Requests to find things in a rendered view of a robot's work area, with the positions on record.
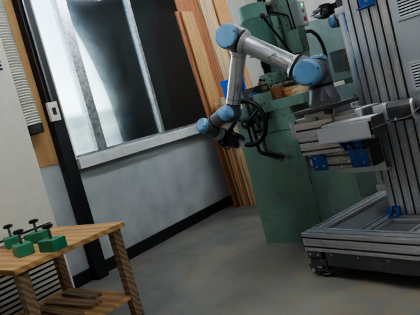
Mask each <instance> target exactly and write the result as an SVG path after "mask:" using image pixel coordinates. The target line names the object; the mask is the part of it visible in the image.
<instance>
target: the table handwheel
mask: <svg viewBox="0 0 420 315"><path fill-rule="evenodd" d="M244 103H246V104H250V105H252V106H254V107H255V108H256V110H255V112H254V113H253V114H252V115H251V117H247V118H245V119H237V121H239V122H240V123H241V126H242V127H243V128H244V129H247V131H248V134H249V138H250V141H251V142H247V144H245V145H244V146H245V147H249V148H251V147H254V146H257V145H259V144H261V143H262V142H263V141H264V139H265V137H266V134H267V132H268V119H267V116H266V113H265V112H264V109H263V108H262V107H261V106H260V105H259V104H258V103H257V102H256V101H253V100H251V99H241V104H244ZM258 111H259V113H260V114H261V116H258V118H259V122H262V121H263V131H262V134H261V136H260V138H259V139H258V140H257V141H253V138H252V135H251V130H250V127H252V125H253V124H256V122H255V118H254V116H255V115H256V114H257V113H258Z"/></svg>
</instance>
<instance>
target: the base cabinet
mask: <svg viewBox="0 0 420 315"><path fill-rule="evenodd" d="M265 142H266V146H267V149H268V150H272V151H276V152H279V153H283V154H288V155H289V159H286V158H284V161H280V160H277V159H273V158H271V157H267V156H263V155H260V154H259V153H258V152H257V149H256V146H254V147H244V149H243V152H244V157H245V160H246V164H247V168H248V171H249V176H250V179H251V183H252V188H253V191H254V195H255V198H256V202H257V207H258V210H259V214H260V217H261V222H262V226H263V229H264V233H265V237H266V241H267V243H302V242H303V240H302V237H301V233H302V232H304V231H306V230H308V229H310V228H312V227H313V226H315V225H317V224H319V223H321V222H323V221H325V220H327V219H328V218H330V217H332V216H334V215H336V214H337V213H340V212H341V211H343V210H345V209H347V208H349V207H351V206H353V205H354V204H356V203H358V202H360V201H361V196H360V193H359V188H358V183H357V180H356V175H355V172H354V173H344V174H339V171H338V169H333V170H325V171H312V169H311V164H310V161H309V156H303V157H302V156H301V151H300V148H299V141H297V140H296V139H295V140H293V137H292V134H291V129H287V130H283V131H278V132H272V133H269V134H266V137H265Z"/></svg>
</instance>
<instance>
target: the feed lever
mask: <svg viewBox="0 0 420 315"><path fill-rule="evenodd" d="M259 17H260V18H261V19H264V21H265V22H266V23H267V25H268V26H269V27H270V28H271V30H272V31H273V32H274V34H275V35H276V36H277V37H278V38H279V40H280V41H281V42H282V43H283V45H284V46H285V47H286V49H287V50H288V51H289V52H290V53H291V54H293V52H292V51H291V50H290V49H289V48H288V46H287V45H286V43H285V42H284V41H283V40H282V39H281V37H280V36H279V34H278V33H277V32H276V31H275V30H274V28H273V27H272V26H271V25H270V23H269V22H268V20H267V19H266V18H265V14H264V13H261V14H260V15H259ZM297 54H299V53H298V52H297V53H295V54H294V55H297Z"/></svg>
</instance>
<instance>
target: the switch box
mask: <svg viewBox="0 0 420 315"><path fill-rule="evenodd" d="M301 3H302V6H303V8H301ZM289 7H290V9H291V13H292V17H293V19H294V23H295V26H296V28H303V27H304V26H308V25H309V21H308V16H307V13H306V8H305V5H304V1H295V2H292V3H291V4H289ZM302 9H304V12H302ZM303 13H304V14H303ZM304 16H306V17H307V21H305V20H304ZM304 22H307V23H304Z"/></svg>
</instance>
